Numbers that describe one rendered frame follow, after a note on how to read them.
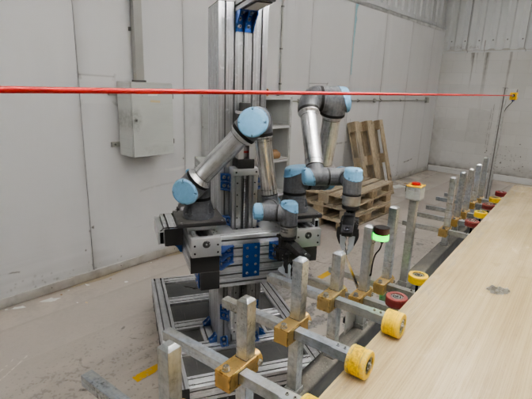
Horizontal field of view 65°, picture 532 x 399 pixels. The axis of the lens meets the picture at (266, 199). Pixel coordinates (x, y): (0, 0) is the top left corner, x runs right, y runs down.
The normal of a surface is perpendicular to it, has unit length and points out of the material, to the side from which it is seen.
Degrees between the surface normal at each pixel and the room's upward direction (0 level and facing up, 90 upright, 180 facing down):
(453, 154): 90
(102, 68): 90
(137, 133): 90
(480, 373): 0
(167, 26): 90
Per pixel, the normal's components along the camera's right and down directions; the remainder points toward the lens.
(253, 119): -0.07, 0.17
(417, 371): 0.04, -0.96
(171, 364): 0.80, 0.18
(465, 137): -0.66, 0.18
